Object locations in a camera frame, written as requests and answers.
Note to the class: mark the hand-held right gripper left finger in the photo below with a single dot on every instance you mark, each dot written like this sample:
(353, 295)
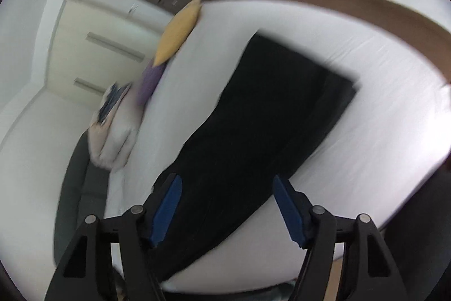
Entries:
(165, 209)

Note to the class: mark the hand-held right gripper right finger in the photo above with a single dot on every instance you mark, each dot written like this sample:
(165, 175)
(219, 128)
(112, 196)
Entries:
(287, 213)

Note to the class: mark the black denim pants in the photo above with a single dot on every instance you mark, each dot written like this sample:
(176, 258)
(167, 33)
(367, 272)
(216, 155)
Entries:
(246, 128)

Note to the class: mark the folded beige duvet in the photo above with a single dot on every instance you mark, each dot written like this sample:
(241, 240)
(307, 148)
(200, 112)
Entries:
(116, 142)

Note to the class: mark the bed with white sheet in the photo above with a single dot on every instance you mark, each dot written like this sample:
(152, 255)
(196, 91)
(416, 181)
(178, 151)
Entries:
(359, 160)

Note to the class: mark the grey padded headboard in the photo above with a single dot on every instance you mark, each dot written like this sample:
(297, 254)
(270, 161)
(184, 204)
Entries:
(70, 198)

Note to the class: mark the purple pillow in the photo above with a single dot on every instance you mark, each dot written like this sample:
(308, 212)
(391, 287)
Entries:
(149, 82)

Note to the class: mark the yellow pillow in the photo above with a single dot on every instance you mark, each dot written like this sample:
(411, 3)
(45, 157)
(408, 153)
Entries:
(178, 29)

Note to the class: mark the cream wardrobe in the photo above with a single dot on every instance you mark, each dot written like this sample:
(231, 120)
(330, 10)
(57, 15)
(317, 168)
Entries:
(105, 22)

